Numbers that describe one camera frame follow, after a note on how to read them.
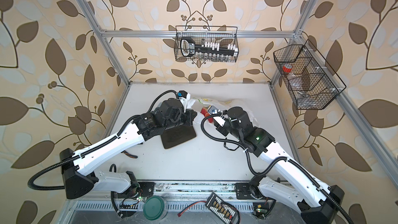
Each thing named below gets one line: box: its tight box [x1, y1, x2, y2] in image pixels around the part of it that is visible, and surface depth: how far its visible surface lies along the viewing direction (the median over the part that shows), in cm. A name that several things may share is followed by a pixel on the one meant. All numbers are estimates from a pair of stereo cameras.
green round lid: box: [143, 195, 166, 221], surface depth 63 cm
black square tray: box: [160, 125, 197, 150], surface depth 91 cm
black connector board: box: [205, 191, 238, 224], surface depth 70 cm
